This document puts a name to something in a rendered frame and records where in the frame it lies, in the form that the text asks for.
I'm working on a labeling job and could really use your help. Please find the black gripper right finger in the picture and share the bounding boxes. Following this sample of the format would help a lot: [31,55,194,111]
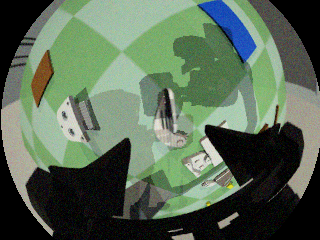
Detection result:
[205,123,281,187]

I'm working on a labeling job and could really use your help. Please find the brown flat rectangular plate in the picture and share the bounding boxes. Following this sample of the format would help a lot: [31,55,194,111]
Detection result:
[31,49,53,107]

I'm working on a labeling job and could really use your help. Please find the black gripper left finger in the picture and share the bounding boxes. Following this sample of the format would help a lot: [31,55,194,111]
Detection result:
[48,139,132,216]

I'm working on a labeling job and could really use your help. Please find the blue flat rectangular plate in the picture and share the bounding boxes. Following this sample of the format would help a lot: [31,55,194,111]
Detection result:
[197,0,257,64]

